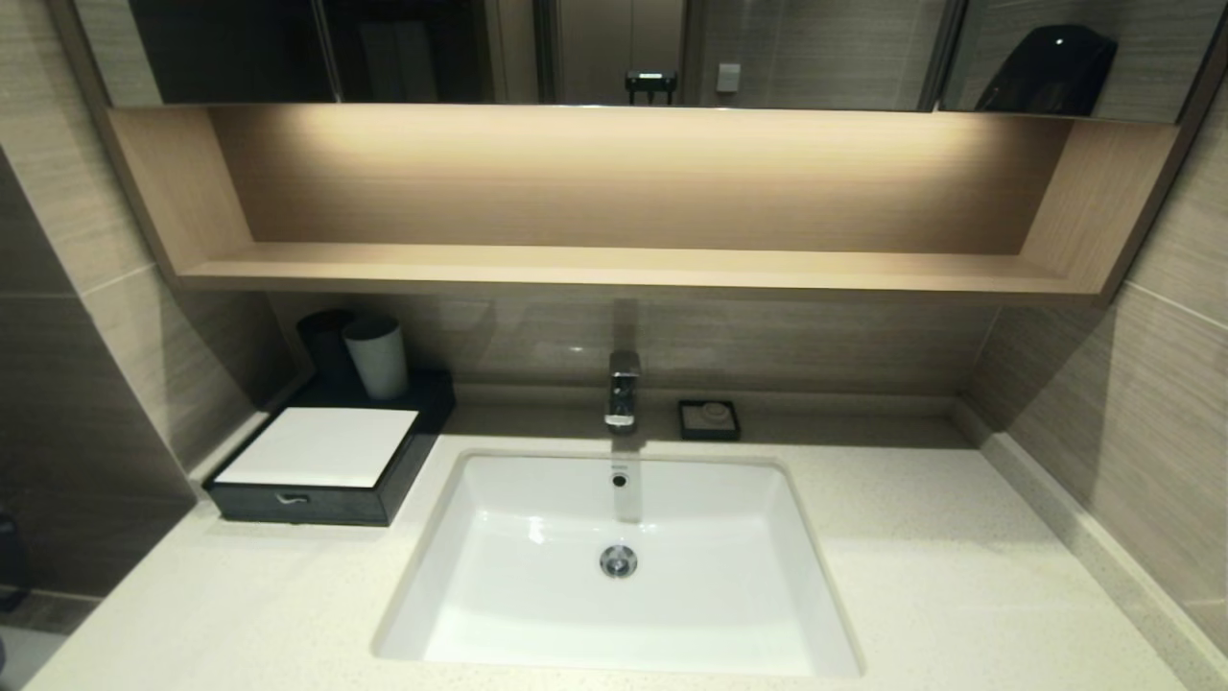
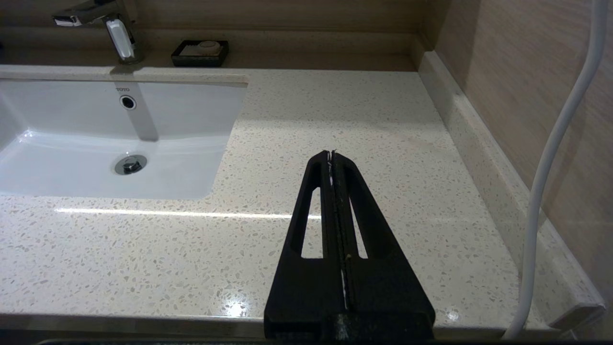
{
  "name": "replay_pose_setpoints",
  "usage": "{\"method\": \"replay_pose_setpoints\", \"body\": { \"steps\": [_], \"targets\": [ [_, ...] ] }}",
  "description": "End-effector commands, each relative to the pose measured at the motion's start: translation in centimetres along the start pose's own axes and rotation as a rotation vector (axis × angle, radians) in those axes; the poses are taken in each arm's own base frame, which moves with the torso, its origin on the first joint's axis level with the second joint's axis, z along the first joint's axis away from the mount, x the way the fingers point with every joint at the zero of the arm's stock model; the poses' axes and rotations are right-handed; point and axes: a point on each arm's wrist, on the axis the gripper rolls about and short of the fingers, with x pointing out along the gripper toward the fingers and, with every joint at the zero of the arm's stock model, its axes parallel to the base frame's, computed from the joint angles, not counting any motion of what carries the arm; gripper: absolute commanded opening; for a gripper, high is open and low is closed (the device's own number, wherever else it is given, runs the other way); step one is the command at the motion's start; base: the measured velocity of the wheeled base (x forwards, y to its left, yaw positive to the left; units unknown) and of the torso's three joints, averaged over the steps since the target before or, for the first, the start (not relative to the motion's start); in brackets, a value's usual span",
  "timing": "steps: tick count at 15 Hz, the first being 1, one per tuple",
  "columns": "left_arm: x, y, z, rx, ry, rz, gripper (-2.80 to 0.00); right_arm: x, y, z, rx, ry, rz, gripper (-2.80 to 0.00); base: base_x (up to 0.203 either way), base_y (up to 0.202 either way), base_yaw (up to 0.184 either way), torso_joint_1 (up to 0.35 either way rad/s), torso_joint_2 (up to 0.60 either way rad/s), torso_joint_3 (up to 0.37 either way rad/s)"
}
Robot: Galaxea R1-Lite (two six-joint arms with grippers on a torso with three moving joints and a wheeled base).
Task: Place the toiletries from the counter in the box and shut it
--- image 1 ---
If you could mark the grey plastic cup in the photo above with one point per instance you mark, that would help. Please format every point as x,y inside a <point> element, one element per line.
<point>378,363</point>

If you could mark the black amenity box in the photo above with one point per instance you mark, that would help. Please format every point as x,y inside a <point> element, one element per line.
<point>417,432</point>

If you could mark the white square plate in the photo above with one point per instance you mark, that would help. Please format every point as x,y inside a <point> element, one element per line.
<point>321,446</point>

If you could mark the chrome sink faucet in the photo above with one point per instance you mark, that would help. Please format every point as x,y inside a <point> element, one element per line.
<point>623,384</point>

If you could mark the black square soap dish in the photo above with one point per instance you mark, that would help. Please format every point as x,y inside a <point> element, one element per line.
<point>689,424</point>

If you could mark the round white soap bar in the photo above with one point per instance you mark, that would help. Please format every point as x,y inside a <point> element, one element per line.
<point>715,413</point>

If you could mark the chrome sink drain stopper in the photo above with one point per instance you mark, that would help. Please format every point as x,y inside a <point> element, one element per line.
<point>619,561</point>

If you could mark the white ceramic sink basin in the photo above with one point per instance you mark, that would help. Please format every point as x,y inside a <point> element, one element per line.
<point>537,595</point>

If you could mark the black tumbler cup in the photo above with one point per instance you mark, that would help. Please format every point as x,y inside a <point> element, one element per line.
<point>324,347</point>

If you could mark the wooden wall shelf niche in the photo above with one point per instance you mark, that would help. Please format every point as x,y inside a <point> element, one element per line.
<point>624,269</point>

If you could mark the wall mirror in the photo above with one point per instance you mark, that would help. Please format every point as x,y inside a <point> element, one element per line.
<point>815,48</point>

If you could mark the black glossy wall dispenser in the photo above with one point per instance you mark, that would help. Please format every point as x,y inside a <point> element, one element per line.
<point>1046,72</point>

